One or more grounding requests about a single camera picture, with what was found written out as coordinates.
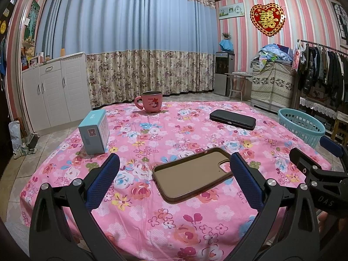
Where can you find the dark door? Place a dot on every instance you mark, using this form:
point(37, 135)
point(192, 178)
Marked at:
point(2, 19)

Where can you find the blue hanging cloth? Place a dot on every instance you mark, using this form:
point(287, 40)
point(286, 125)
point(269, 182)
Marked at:
point(2, 57)

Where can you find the pink hanging bag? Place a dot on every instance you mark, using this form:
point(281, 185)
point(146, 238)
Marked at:
point(297, 57)

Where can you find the clothes rack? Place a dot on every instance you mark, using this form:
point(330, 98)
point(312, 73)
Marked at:
point(320, 45)

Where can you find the blue floral curtain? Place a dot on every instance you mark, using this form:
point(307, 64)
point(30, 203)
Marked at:
point(122, 27)

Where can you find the white cabinet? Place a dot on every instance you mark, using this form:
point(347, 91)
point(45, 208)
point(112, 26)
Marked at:
point(54, 92)

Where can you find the grey water dispenser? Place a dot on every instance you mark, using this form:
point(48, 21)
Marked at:
point(223, 73)

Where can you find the small side table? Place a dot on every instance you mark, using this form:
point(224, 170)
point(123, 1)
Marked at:
point(238, 74)

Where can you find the white plastic bag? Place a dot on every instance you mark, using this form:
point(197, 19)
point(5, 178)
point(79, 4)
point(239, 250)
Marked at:
point(15, 138)

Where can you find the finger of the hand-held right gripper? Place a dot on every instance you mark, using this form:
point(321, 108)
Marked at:
point(331, 146)
point(303, 163)

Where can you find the cloth covered chest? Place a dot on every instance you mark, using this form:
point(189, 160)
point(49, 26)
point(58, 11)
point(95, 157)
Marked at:
point(272, 87)

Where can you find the blue cloth bundle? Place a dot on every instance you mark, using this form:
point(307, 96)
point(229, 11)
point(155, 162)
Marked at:
point(226, 45)

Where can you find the green wall poster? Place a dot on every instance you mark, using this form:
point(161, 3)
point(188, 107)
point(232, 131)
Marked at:
point(33, 19)

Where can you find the dark dustpan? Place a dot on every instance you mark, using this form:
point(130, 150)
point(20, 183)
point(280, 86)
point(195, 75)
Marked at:
point(33, 141)

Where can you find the pink floral tablecloth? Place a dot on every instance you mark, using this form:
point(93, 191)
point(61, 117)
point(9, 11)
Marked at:
point(163, 141)

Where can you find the light blue plastic basket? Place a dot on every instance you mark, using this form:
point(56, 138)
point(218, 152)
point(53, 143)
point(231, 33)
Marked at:
point(301, 130)

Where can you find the black leather case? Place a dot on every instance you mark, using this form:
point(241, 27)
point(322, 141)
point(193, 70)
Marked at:
point(232, 119)

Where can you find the small photo frame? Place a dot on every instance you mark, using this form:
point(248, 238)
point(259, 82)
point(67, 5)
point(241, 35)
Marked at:
point(33, 62)

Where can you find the red heart wall decoration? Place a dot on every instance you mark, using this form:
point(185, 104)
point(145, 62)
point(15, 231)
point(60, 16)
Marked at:
point(267, 19)

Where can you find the brown phone case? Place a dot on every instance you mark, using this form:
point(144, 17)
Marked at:
point(190, 176)

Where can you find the light blue box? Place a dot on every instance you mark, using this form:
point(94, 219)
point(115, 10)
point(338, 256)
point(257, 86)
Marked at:
point(93, 136)

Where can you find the framed wall picture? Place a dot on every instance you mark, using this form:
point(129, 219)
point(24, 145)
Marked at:
point(231, 11)

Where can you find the small potted plant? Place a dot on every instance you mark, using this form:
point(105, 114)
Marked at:
point(226, 35)

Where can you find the orange bottle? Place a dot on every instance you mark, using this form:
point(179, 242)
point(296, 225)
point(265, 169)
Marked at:
point(63, 53)

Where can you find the person's right hand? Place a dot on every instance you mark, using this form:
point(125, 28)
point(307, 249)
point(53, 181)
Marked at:
point(337, 227)

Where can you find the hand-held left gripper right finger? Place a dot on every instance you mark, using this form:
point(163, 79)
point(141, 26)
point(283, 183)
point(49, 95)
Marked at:
point(246, 179)

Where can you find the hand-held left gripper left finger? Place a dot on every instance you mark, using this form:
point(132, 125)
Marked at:
point(104, 179)

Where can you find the white lace cloth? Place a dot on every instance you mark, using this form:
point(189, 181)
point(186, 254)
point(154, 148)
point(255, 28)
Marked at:
point(318, 104)

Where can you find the pink mug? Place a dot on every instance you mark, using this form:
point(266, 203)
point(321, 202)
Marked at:
point(151, 102)

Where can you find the black window wall picture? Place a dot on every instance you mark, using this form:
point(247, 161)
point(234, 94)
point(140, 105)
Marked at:
point(341, 19)

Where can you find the row of hanging clothes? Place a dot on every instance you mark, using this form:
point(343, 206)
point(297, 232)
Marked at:
point(323, 68)

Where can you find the pile of clothes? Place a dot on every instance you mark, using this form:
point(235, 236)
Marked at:
point(274, 53)

